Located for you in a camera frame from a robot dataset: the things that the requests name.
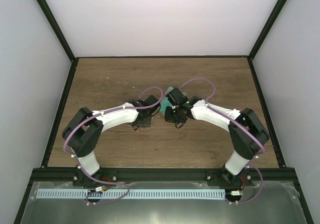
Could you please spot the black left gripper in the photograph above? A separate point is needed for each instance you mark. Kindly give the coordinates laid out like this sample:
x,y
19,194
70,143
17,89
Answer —
x,y
147,124

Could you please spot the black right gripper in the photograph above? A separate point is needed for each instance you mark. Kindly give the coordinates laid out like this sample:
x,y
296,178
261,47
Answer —
x,y
168,117

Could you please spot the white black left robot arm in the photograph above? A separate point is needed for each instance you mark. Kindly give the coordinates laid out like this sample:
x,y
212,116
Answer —
x,y
82,133

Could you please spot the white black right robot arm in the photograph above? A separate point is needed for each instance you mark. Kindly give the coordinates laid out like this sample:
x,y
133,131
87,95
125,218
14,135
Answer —
x,y
248,134

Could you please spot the metal front plate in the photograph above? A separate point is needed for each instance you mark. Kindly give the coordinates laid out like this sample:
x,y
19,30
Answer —
x,y
270,202

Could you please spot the light blue slotted strip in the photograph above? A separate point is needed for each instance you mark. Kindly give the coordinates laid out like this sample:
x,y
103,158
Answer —
x,y
211,194

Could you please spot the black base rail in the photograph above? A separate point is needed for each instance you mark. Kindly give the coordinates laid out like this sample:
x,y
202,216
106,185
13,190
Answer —
x,y
212,176

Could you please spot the black enclosure frame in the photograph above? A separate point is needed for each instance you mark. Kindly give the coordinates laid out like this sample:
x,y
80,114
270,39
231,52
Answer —
x,y
94,28

